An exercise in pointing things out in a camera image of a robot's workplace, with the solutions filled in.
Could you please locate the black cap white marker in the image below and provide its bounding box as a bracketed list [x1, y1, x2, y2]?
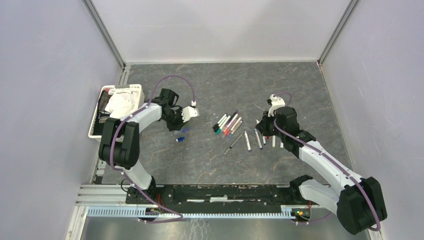
[212, 114, 227, 133]

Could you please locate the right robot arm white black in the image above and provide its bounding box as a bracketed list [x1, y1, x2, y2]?
[255, 106, 388, 235]

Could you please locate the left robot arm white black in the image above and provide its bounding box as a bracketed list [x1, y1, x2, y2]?
[98, 88, 187, 204]

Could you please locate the black gel pen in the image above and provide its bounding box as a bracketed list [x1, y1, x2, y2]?
[224, 134, 243, 155]

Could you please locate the red cap pink marker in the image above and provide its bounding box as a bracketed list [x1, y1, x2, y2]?
[221, 110, 239, 138]

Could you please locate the white crumpled cloth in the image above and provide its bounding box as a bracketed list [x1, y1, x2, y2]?
[104, 89, 144, 119]

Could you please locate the white plastic basket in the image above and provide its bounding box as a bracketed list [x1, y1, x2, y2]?
[88, 84, 145, 141]

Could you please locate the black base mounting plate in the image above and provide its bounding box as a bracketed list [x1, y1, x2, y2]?
[125, 184, 315, 215]

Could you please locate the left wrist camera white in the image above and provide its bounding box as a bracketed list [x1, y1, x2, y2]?
[181, 101, 200, 123]

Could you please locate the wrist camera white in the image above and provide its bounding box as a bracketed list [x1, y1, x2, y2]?
[181, 101, 200, 123]
[267, 94, 286, 117]

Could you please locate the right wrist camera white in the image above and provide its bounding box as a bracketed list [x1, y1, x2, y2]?
[267, 94, 286, 117]

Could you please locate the white slotted cable duct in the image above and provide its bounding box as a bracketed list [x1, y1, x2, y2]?
[86, 206, 299, 220]

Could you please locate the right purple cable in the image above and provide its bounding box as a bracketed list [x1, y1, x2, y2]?
[269, 92, 382, 233]

